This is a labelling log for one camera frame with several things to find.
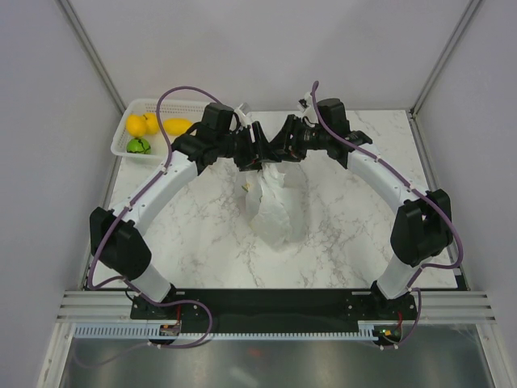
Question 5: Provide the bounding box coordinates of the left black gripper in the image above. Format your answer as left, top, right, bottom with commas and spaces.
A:
216, 122, 281, 172

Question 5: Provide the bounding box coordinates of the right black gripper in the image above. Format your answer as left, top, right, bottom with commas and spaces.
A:
269, 115, 329, 163

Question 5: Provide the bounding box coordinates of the white lemon-print plastic bag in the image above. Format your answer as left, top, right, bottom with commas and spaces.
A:
235, 162, 307, 250

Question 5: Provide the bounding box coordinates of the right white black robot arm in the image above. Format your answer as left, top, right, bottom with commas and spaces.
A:
270, 94, 454, 318

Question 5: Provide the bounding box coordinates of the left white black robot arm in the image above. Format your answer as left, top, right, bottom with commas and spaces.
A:
90, 103, 281, 318

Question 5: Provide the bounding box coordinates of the yellow fake mango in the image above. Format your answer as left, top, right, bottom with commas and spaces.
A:
162, 118, 193, 137

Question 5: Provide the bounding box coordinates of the small yellow fake lemon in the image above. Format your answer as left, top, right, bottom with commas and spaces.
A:
142, 112, 160, 135

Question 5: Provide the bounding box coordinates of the green black-striped fake fruit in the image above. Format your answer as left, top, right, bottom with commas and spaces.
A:
126, 137, 152, 154

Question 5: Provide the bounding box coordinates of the large yellow fake lemon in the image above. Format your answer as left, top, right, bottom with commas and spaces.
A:
125, 115, 147, 137

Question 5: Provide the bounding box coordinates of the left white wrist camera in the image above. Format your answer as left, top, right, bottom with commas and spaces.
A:
233, 103, 253, 131

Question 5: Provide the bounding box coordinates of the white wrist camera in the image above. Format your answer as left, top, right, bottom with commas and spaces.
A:
233, 103, 253, 131
298, 91, 315, 117

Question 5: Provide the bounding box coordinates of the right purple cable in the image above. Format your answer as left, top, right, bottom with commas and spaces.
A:
309, 80, 464, 292

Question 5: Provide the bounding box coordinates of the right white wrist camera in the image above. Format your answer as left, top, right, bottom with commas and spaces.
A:
298, 91, 315, 117

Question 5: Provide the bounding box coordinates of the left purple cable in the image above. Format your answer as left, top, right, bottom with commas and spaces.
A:
86, 85, 227, 302

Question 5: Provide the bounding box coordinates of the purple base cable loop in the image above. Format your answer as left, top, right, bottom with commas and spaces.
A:
151, 297, 219, 351

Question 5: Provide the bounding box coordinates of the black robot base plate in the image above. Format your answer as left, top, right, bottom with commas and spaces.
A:
130, 289, 418, 333

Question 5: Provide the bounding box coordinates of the left aluminium frame post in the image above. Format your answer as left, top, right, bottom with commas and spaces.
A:
54, 0, 126, 114

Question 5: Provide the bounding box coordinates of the aluminium frame post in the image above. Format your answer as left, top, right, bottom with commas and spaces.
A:
54, 0, 126, 114
407, 0, 485, 120

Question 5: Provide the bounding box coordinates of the right aluminium frame post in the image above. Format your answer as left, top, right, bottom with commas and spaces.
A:
407, 0, 485, 120

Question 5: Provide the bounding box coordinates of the white slotted cable duct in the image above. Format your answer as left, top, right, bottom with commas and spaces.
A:
74, 323, 381, 341

